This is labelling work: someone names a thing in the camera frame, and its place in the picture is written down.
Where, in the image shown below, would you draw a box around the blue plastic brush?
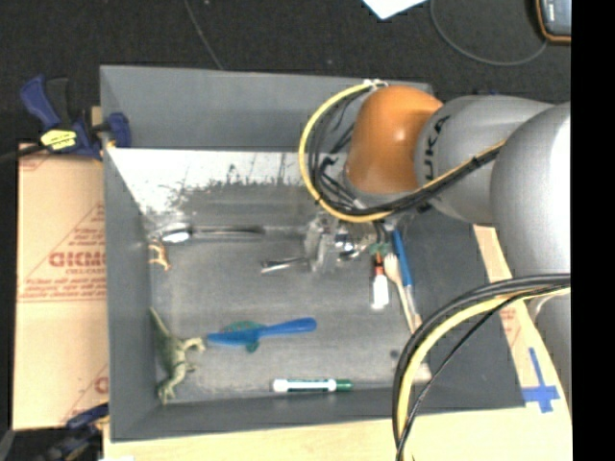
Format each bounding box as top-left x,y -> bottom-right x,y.
206,316 -> 319,349

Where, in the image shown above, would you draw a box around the teal plastic ring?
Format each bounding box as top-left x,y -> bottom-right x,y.
219,320 -> 264,354

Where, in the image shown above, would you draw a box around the grey metal bin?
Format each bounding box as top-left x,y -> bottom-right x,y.
99,64 -> 526,442

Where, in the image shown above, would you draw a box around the small tan toy animal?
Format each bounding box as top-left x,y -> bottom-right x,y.
147,241 -> 173,273

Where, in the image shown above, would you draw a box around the brown cardboard board red print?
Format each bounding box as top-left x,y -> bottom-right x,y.
12,141 -> 572,432

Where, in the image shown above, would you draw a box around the white and green marker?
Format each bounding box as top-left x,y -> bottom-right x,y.
272,377 -> 355,395

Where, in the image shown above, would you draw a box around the green toy dinosaur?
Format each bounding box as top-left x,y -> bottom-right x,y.
147,306 -> 208,405

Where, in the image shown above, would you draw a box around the blue and white pen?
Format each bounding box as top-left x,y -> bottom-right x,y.
389,228 -> 424,328

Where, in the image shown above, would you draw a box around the silver metal spoon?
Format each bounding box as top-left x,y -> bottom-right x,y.
160,224 -> 266,246

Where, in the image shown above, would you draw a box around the small white bottle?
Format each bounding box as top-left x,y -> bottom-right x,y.
371,264 -> 391,311

